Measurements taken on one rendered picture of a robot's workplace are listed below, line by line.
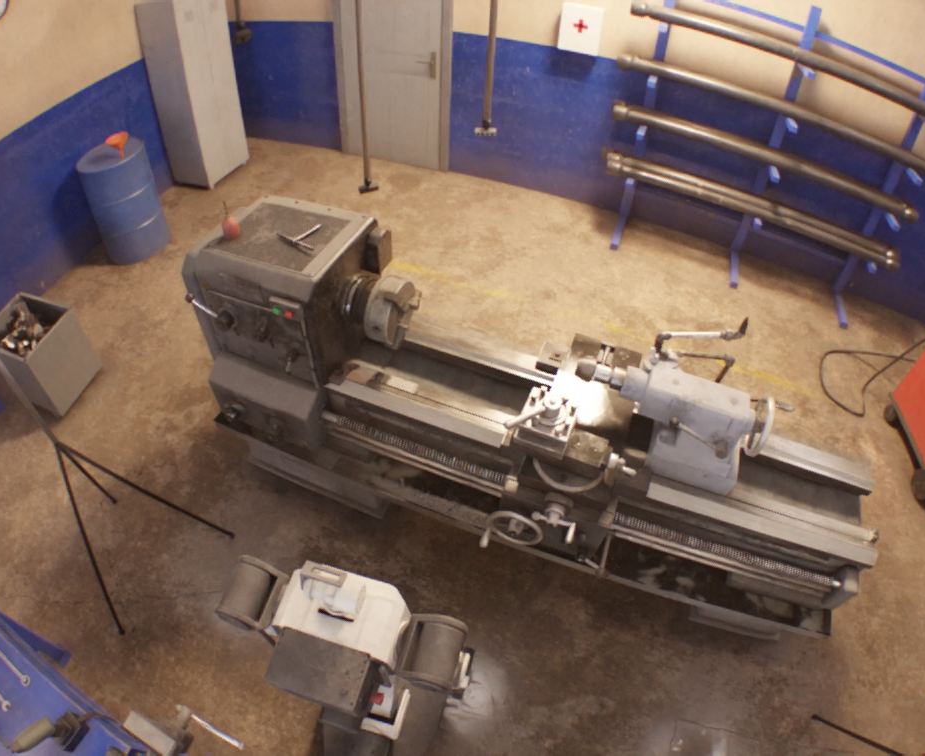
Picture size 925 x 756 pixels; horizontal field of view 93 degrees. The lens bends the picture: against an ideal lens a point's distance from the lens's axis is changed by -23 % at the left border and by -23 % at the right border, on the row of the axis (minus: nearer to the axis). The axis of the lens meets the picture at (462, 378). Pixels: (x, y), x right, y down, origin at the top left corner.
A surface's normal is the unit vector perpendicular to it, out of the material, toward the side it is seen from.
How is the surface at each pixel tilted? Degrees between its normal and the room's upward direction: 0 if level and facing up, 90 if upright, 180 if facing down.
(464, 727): 0
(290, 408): 32
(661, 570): 0
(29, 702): 0
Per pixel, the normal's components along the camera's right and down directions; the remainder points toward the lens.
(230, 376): -0.16, -0.19
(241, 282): -0.37, 0.69
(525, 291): 0.04, -0.66
